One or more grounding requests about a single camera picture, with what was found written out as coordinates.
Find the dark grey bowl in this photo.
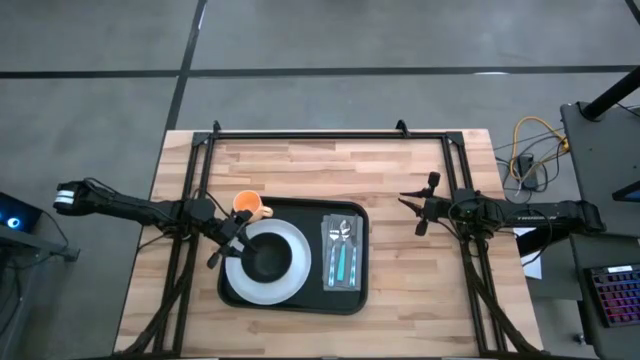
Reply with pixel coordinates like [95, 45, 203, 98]
[241, 232, 294, 284]

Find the black pole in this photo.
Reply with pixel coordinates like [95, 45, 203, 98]
[582, 64, 640, 121]

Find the grey side desk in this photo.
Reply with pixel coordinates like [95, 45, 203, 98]
[559, 102, 640, 236]

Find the clear plastic fork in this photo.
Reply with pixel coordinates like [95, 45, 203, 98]
[328, 219, 341, 287]

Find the yellow cable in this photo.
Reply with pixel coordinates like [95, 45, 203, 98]
[509, 115, 570, 184]

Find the clear plastic knife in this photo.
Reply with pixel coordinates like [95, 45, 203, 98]
[349, 219, 359, 288]

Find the cream mug orange inside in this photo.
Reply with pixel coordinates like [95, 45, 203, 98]
[232, 190, 275, 224]

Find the black metal table frame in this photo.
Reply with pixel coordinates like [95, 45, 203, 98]
[114, 119, 544, 359]

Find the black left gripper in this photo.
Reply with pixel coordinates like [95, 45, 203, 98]
[207, 209, 259, 270]

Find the white round plate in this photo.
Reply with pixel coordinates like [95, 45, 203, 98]
[224, 218, 312, 306]

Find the black power adapter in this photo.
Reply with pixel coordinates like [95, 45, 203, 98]
[517, 153, 539, 190]

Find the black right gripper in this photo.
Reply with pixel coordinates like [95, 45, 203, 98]
[398, 171, 454, 237]

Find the computer with blue light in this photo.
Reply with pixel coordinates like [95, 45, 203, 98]
[0, 192, 44, 234]

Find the backlit rainbow keyboard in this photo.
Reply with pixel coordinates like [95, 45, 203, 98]
[584, 264, 640, 329]

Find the black plastic tray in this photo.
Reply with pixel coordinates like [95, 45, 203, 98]
[217, 197, 370, 316]

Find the white paper sheet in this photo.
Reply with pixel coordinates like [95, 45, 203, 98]
[512, 227, 543, 280]

